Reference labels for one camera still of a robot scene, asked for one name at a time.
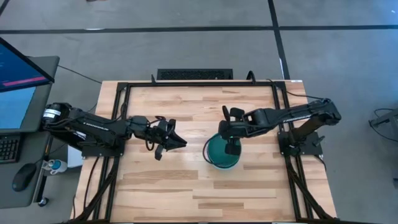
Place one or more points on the grey computer desk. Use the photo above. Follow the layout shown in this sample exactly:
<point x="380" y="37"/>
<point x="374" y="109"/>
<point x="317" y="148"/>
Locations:
<point x="43" y="109"/>

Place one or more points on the mint green bowl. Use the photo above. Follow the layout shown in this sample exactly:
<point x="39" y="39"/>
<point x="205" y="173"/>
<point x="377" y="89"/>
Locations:
<point x="221" y="168"/>

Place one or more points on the black aluminium table frame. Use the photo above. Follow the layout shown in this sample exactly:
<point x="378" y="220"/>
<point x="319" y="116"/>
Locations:
<point x="202" y="84"/>

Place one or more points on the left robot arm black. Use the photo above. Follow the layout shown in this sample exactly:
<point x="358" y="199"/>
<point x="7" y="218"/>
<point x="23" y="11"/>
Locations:
<point x="93" y="127"/>

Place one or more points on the computer monitor blue screen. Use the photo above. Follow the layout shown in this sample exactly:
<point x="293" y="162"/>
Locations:
<point x="18" y="68"/>

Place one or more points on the black keyboard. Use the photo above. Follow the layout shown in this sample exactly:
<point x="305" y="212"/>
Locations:
<point x="8" y="149"/>

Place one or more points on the white bottle blue cap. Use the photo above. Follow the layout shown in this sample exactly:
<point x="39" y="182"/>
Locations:
<point x="57" y="165"/>

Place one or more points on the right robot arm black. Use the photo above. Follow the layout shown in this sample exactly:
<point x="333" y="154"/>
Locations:
<point x="295" y="115"/>

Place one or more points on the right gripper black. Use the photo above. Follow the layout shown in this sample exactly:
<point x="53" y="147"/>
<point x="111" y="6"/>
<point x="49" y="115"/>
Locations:
<point x="233" y="129"/>

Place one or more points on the dark grey-green bowl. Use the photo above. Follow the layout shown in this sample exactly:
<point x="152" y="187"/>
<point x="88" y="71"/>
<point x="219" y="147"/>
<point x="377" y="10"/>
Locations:
<point x="217" y="152"/>

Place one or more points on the black computer mouse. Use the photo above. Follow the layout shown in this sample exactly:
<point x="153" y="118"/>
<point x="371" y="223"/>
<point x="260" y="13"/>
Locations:
<point x="24" y="176"/>

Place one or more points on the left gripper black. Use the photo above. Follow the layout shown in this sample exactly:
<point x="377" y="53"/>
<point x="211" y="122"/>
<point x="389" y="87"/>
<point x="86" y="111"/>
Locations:
<point x="149" y="129"/>

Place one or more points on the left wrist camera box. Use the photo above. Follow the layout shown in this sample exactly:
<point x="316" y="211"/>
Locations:
<point x="159" y="152"/>

